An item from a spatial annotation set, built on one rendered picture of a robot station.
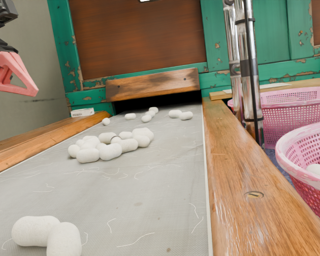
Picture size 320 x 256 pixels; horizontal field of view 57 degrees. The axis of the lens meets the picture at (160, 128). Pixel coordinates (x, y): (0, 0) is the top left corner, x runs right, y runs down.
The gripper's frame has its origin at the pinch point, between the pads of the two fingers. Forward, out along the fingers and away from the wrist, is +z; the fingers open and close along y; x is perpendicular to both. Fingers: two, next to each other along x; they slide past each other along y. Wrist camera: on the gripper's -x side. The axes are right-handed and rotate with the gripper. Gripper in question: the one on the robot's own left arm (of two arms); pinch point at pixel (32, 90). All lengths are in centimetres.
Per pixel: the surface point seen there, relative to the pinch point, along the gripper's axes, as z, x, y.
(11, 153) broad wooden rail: 3.3, 10.0, -3.0
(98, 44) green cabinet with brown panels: -11, -7, 52
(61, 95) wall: -40, 38, 124
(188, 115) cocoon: 25.2, -8.1, 21.1
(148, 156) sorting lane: 22.3, -4.3, -8.0
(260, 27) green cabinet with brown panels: 30, -39, 51
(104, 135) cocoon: 13.8, 0.7, 3.4
